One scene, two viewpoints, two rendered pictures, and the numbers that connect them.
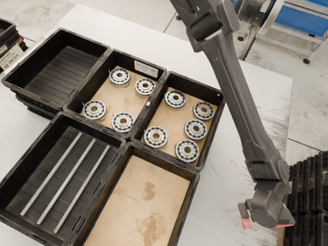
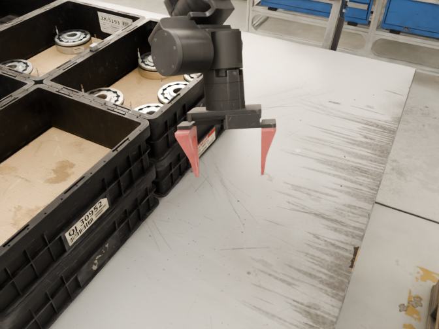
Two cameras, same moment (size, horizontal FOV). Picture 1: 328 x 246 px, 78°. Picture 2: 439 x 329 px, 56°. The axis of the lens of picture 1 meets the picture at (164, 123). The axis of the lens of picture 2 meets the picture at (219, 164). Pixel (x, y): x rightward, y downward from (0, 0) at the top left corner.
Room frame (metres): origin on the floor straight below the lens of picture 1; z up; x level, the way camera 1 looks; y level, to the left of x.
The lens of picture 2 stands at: (-0.37, -0.46, 1.39)
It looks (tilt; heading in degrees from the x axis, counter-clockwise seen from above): 42 degrees down; 15
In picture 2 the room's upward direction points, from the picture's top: straight up
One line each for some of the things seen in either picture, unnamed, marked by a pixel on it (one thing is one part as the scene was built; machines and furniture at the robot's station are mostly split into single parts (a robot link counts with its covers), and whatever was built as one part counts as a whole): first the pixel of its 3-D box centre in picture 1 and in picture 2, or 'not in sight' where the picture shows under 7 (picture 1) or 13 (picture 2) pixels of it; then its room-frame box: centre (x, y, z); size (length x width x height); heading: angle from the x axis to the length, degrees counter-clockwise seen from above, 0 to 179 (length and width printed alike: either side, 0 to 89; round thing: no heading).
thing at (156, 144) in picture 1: (155, 136); (101, 100); (0.36, 0.02, 0.86); 0.10 x 0.10 x 0.01
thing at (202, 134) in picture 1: (195, 129); (179, 93); (0.43, -0.14, 0.86); 0.10 x 0.10 x 0.01
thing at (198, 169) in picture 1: (182, 115); (151, 63); (0.45, -0.07, 0.92); 0.40 x 0.30 x 0.02; 166
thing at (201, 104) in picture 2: (180, 121); (153, 82); (0.45, -0.07, 0.87); 0.40 x 0.30 x 0.11; 166
